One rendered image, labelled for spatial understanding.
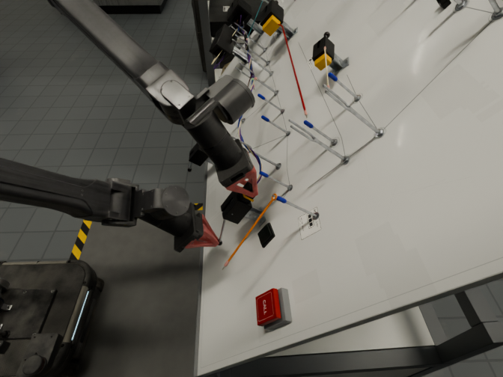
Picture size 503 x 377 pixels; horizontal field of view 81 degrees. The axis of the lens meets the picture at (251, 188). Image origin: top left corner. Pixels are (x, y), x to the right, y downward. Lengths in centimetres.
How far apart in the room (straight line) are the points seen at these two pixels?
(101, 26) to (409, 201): 60
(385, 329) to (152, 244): 145
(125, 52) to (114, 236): 160
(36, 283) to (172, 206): 135
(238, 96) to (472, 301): 65
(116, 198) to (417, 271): 48
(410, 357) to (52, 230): 207
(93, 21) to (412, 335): 102
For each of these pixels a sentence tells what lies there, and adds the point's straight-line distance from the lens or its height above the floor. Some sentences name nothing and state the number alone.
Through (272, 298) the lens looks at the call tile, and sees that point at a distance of 54.
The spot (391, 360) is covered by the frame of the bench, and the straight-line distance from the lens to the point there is 91.
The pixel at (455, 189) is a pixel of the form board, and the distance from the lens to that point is 44.
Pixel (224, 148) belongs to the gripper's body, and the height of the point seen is 128.
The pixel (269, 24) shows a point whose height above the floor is 130.
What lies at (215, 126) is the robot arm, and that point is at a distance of 51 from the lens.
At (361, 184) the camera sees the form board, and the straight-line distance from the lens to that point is 52.
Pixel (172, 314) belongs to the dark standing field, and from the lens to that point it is 176.
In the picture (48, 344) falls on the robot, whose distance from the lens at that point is 162.
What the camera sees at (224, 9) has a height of 113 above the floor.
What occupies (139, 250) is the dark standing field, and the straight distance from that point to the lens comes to 198.
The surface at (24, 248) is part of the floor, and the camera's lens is 234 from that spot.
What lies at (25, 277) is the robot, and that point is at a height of 24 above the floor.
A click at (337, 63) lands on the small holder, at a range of 73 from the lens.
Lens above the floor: 163
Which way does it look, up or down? 49 degrees down
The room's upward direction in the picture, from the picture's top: straight up
